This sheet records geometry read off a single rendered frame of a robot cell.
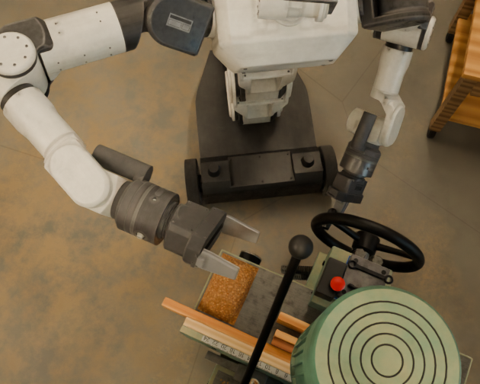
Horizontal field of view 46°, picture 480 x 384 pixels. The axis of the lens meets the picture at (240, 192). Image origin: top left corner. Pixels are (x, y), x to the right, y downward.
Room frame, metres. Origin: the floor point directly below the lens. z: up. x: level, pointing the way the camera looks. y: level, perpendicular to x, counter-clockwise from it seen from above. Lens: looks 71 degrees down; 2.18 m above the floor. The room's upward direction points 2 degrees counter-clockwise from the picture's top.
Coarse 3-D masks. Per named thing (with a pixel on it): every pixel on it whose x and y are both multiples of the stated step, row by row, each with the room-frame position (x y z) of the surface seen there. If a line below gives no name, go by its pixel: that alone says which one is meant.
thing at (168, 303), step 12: (168, 300) 0.19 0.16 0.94; (180, 312) 0.16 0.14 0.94; (192, 312) 0.16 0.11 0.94; (204, 324) 0.13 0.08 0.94; (216, 324) 0.13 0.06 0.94; (240, 336) 0.11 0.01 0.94; (252, 336) 0.11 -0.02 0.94; (264, 348) 0.08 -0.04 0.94; (276, 348) 0.08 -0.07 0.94; (288, 360) 0.05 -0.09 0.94
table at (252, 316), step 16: (320, 256) 0.29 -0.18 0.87; (272, 272) 0.25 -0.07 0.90; (256, 288) 0.21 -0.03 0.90; (272, 288) 0.21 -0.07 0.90; (304, 288) 0.21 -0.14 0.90; (256, 304) 0.18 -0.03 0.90; (288, 304) 0.18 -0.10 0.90; (304, 304) 0.18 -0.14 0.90; (240, 320) 0.14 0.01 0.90; (256, 320) 0.14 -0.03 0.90; (304, 320) 0.14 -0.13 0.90; (256, 336) 0.11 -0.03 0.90; (272, 336) 0.11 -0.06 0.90; (464, 368) 0.03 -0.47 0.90
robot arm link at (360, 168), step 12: (348, 156) 0.55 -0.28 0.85; (348, 168) 0.52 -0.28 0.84; (360, 168) 0.52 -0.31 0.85; (372, 168) 0.52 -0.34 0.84; (336, 180) 0.50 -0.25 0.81; (348, 180) 0.49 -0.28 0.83; (360, 180) 0.50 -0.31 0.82; (336, 192) 0.47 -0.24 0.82; (348, 192) 0.47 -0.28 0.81; (360, 192) 0.48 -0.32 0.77
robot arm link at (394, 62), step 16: (384, 32) 0.77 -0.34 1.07; (400, 32) 0.76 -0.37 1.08; (416, 32) 0.75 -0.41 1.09; (384, 48) 0.76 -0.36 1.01; (400, 48) 0.75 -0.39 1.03; (416, 48) 0.73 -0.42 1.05; (384, 64) 0.73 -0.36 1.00; (400, 64) 0.72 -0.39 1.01; (384, 80) 0.70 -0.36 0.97; (400, 80) 0.70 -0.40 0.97
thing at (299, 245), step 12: (300, 240) 0.19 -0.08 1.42; (300, 252) 0.17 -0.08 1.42; (288, 264) 0.17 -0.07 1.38; (288, 276) 0.15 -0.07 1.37; (288, 288) 0.14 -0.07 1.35; (276, 300) 0.12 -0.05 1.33; (276, 312) 0.11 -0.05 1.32; (264, 324) 0.09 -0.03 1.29; (264, 336) 0.08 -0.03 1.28; (252, 360) 0.04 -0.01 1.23; (252, 372) 0.03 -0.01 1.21
